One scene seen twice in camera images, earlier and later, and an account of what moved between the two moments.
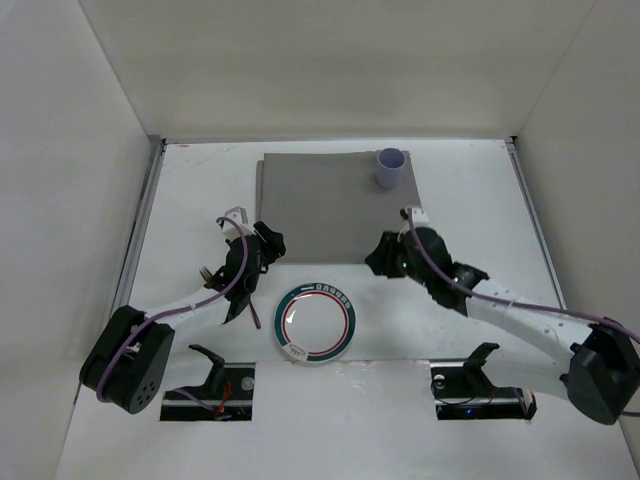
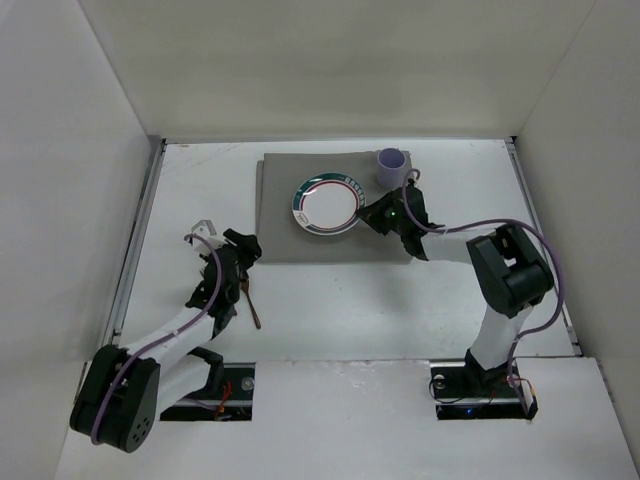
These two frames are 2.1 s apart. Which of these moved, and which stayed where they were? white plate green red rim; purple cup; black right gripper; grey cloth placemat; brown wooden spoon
Moved: white plate green red rim; black right gripper
Stayed: brown wooden spoon; grey cloth placemat; purple cup
